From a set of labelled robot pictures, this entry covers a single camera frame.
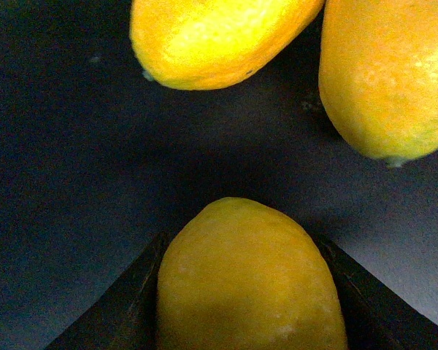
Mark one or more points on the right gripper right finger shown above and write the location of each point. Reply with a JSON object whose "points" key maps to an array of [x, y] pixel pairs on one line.
{"points": [[375, 317]]}

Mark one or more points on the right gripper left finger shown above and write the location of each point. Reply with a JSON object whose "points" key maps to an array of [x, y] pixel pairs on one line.
{"points": [[124, 316]]}

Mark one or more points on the yellow lemon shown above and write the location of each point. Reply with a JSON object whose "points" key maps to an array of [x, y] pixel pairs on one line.
{"points": [[209, 45], [241, 275], [378, 77]]}

